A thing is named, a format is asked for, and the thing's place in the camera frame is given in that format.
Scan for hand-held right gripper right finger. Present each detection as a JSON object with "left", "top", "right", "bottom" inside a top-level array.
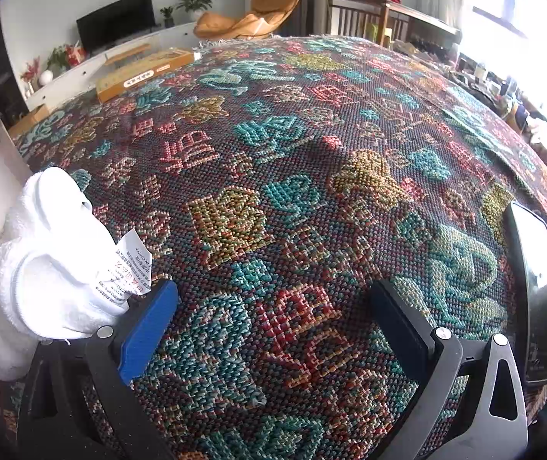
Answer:
[{"left": 368, "top": 279, "right": 529, "bottom": 460}]

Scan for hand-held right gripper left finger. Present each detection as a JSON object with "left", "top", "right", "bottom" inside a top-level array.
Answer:
[{"left": 17, "top": 279, "right": 181, "bottom": 460}]

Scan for white towel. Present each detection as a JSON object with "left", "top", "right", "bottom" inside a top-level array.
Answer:
[{"left": 0, "top": 167, "right": 154, "bottom": 381}]

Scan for black glossy phone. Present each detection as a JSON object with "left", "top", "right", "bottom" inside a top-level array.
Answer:
[{"left": 503, "top": 200, "right": 547, "bottom": 386}]

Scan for printed woven blanket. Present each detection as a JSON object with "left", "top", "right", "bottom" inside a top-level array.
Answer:
[{"left": 0, "top": 33, "right": 547, "bottom": 460}]

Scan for small brown cardboard box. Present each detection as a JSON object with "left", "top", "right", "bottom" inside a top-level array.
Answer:
[{"left": 7, "top": 104, "right": 52, "bottom": 138}]

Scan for flat yellow cardboard box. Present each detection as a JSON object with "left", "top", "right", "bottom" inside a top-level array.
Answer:
[{"left": 95, "top": 48, "right": 202, "bottom": 104}]

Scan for red flowers in vase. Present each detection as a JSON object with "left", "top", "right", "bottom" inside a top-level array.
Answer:
[{"left": 20, "top": 57, "right": 43, "bottom": 95}]

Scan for green plant with red decoration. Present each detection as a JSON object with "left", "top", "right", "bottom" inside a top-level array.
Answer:
[{"left": 46, "top": 43, "right": 87, "bottom": 72}]

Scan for wooden chair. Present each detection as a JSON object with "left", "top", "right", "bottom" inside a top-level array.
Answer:
[{"left": 327, "top": 0, "right": 462, "bottom": 49}]

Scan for black television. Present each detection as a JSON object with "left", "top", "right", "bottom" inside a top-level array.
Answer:
[{"left": 76, "top": 0, "right": 157, "bottom": 53}]

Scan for orange lounge chair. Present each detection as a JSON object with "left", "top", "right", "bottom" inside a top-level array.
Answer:
[{"left": 193, "top": 0, "right": 304, "bottom": 41}]

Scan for large green potted plant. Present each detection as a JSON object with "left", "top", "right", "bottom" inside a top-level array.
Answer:
[{"left": 175, "top": 0, "right": 217, "bottom": 22}]

